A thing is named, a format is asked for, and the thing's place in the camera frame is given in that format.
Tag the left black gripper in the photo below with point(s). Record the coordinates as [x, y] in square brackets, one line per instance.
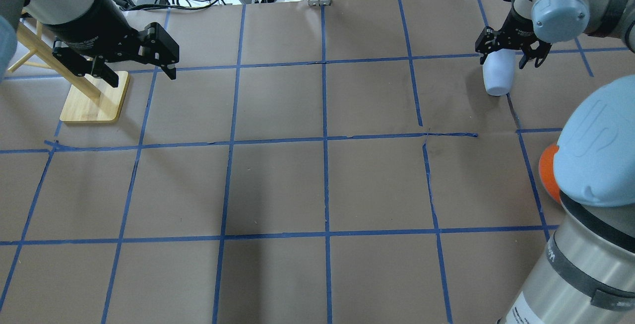
[85, 25]

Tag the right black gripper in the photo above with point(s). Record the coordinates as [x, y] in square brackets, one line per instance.
[517, 32]

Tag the light blue cup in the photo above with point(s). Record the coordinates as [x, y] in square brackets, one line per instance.
[498, 72]

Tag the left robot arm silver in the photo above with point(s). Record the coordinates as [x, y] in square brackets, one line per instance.
[45, 11]

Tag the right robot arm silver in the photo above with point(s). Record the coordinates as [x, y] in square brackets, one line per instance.
[586, 273]

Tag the wooden cup stand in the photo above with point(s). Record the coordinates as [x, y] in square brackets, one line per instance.
[90, 99]

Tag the large orange can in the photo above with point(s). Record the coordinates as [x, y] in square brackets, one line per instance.
[546, 172]

